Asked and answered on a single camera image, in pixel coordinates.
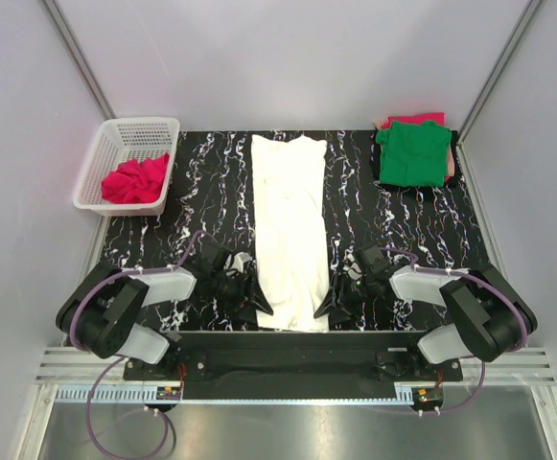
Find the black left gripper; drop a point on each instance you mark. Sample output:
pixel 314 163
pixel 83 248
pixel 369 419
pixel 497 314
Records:
pixel 245 294

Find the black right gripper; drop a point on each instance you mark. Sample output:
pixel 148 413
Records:
pixel 341 293

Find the white printed t-shirt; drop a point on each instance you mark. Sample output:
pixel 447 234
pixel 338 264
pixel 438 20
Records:
pixel 289 231

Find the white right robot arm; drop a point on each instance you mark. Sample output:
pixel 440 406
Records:
pixel 489 316

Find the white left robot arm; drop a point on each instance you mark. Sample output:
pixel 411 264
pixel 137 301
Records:
pixel 100 316

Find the left controller board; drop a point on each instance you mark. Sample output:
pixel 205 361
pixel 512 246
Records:
pixel 168 393

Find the controller board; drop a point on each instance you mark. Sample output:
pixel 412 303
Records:
pixel 168 393
pixel 434 396

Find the right controller board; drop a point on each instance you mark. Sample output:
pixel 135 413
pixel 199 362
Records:
pixel 434 396

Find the folded green t-shirt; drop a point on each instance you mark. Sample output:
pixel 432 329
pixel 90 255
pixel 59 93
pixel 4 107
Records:
pixel 414 155

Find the crumpled pink t-shirt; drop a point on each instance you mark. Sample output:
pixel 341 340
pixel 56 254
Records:
pixel 136 182

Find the folded peach t-shirt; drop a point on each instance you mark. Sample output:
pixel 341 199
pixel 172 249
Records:
pixel 451 168

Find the white plastic basket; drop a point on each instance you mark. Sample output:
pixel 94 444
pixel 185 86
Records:
pixel 116 142

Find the folded red t-shirt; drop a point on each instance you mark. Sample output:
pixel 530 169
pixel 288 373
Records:
pixel 415 119

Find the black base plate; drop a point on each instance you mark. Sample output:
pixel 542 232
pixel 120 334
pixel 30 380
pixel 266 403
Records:
pixel 292 367

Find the aluminium rail frame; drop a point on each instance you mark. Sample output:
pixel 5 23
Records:
pixel 85 409

